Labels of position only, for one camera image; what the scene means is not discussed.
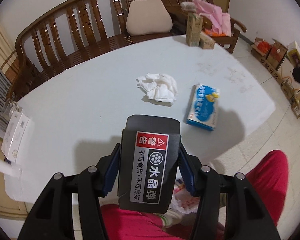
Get glass mug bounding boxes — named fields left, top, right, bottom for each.
left=2, top=99, right=23, bottom=120

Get white tissue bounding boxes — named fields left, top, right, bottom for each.
left=136, top=73, right=178, bottom=105

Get light blue medicine box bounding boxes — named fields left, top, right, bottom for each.
left=186, top=83, right=220, bottom=131

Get pink plastic bag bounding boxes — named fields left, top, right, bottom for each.
left=192, top=0, right=232, bottom=37

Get black warning-label box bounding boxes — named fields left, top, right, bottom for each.
left=118, top=115, right=181, bottom=213

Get wooden armchair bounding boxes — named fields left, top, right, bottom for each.
left=169, top=0, right=247, bottom=54

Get white sneaker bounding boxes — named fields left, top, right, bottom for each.
left=157, top=208, right=183, bottom=228

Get cardboard boxes by wall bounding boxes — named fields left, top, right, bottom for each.
left=251, top=37, right=300, bottom=118

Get white plastic trash bag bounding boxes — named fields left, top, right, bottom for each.
left=169, top=179, right=200, bottom=215

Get small beige carton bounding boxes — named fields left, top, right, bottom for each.
left=199, top=31, right=216, bottom=49

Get white flat appliance box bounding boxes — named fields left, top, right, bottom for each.
left=1, top=112, right=29, bottom=162

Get white-top wooden coffee table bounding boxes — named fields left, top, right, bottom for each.
left=4, top=36, right=275, bottom=203

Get tall green carton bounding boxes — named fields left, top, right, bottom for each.
left=186, top=12, right=203, bottom=47

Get long wooden bench sofa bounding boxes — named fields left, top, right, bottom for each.
left=6, top=0, right=186, bottom=101

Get beige cushion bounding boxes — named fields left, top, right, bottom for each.
left=126, top=0, right=173, bottom=36

